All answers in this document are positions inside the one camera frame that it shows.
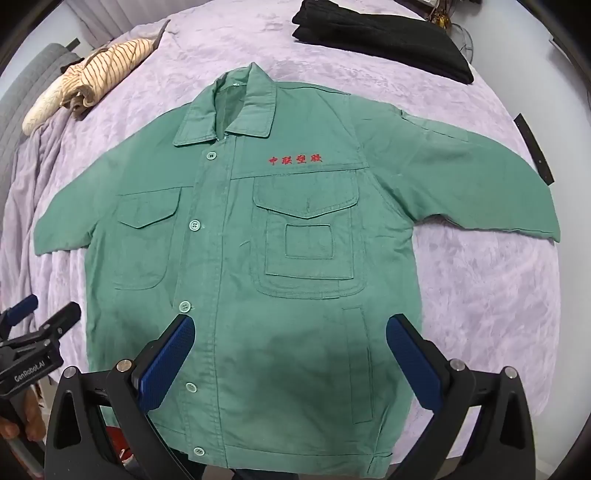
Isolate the standing fan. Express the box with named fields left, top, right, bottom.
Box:
left=450, top=23, right=476, bottom=63

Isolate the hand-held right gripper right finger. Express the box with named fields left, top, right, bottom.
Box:
left=386, top=313, right=540, bottom=480

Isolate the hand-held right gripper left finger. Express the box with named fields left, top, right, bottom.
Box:
left=44, top=314, right=197, bottom=480

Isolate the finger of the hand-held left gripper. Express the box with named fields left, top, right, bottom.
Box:
left=33, top=302, right=82, bottom=346
left=0, top=295, right=40, bottom=330

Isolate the cream striped garment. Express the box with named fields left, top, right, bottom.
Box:
left=22, top=38, right=154, bottom=136

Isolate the grey upholstered headboard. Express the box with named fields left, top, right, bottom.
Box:
left=0, top=43, right=83, bottom=151

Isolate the person's left hand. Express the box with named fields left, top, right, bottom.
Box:
left=0, top=396, right=49, bottom=459

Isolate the purple plush blanket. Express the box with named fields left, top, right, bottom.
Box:
left=0, top=0, right=561, bottom=480

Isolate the green work jacket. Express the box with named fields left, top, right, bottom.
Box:
left=34, top=64, right=561, bottom=476

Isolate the black folded garment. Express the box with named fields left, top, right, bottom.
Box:
left=292, top=0, right=475, bottom=85

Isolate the black flat strip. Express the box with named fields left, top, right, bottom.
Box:
left=514, top=113, right=553, bottom=186

